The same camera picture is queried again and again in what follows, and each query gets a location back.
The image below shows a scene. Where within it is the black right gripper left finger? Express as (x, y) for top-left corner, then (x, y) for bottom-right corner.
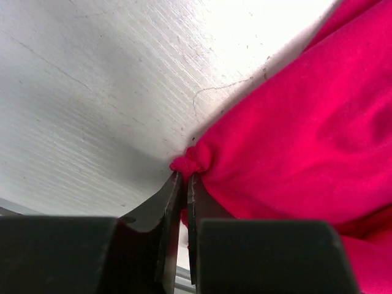
(1, 173), (184, 293)

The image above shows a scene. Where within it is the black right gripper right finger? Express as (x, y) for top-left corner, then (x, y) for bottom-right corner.
(187, 174), (358, 293)

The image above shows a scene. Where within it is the bright red t shirt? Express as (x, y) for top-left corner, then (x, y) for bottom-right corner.
(170, 1), (391, 293)

